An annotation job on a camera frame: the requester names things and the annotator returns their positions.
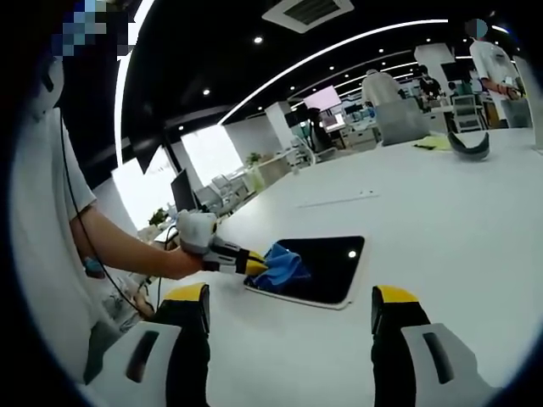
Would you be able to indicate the black curved headband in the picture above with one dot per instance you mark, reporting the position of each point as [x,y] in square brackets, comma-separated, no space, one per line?
[468,150]

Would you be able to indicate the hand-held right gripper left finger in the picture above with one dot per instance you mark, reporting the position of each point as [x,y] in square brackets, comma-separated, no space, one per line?
[140,364]

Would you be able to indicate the blue cleaning cloth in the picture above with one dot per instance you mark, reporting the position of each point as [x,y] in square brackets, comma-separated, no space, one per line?
[282,267]

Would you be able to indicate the pink wall screen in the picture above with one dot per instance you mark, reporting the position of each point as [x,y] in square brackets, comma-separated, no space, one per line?
[322,98]

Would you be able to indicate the white mesh office chair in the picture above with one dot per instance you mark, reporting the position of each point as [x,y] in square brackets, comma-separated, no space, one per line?
[467,113]

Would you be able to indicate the yellow paper sheet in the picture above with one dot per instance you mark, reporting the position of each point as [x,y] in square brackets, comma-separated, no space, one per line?
[433,143]

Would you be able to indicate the black hanging screen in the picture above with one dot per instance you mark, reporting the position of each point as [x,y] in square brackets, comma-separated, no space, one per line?
[148,152]

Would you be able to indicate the white wearable device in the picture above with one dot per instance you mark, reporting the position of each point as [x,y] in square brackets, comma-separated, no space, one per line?
[50,91]

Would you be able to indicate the ceiling air vent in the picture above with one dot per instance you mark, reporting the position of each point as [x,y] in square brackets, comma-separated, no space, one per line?
[307,12]

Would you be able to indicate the green potted plant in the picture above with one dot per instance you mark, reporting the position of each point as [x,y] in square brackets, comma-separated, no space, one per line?
[158,216]
[253,159]

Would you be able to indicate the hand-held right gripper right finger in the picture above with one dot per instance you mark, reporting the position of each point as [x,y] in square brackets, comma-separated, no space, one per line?
[407,364]

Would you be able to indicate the black desktop monitor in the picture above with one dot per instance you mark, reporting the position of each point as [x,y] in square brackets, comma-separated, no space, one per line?
[183,191]

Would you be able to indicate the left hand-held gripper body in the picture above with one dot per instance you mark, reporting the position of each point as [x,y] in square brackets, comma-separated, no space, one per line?
[197,231]

